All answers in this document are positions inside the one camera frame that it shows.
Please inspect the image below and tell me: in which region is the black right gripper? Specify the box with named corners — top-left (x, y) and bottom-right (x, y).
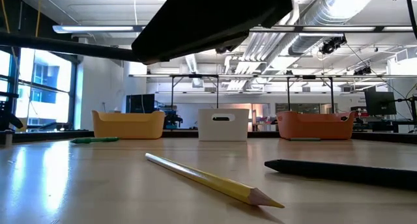
top-left (138, 0), bottom-right (299, 64)

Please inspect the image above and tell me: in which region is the yellow pencil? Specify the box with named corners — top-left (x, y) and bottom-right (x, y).
top-left (145, 152), bottom-right (285, 209)

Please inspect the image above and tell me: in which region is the green pen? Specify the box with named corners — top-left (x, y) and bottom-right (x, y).
top-left (70, 136), bottom-right (120, 145)

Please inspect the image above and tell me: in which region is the overhead LED light bar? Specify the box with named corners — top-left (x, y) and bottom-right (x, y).
top-left (51, 24), bottom-right (417, 34)

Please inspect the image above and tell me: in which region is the black computer monitor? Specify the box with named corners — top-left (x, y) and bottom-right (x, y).
top-left (126, 93), bottom-right (156, 114)
top-left (364, 91), bottom-right (397, 117)

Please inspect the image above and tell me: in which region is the white plastic bin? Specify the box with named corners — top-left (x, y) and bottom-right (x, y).
top-left (197, 108), bottom-right (250, 142)

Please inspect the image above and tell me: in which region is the yellow plastic bin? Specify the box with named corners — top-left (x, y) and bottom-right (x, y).
top-left (91, 109), bottom-right (166, 139)

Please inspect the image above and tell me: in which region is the orange plastic bin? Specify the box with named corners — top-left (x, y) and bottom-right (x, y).
top-left (276, 110), bottom-right (356, 141)

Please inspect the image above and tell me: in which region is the large window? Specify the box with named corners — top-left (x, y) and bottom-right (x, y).
top-left (0, 41), bottom-right (78, 132)

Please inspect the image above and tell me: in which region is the black pen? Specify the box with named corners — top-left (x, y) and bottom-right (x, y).
top-left (264, 158), bottom-right (417, 191)

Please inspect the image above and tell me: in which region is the black background workstation frame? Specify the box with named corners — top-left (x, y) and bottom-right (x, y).
top-left (169, 74), bottom-right (336, 109)

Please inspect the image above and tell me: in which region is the black ceiling camera rig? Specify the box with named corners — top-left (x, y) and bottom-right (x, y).
top-left (319, 35), bottom-right (348, 55)

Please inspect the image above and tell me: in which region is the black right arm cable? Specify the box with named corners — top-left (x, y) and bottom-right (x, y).
top-left (405, 0), bottom-right (417, 41)

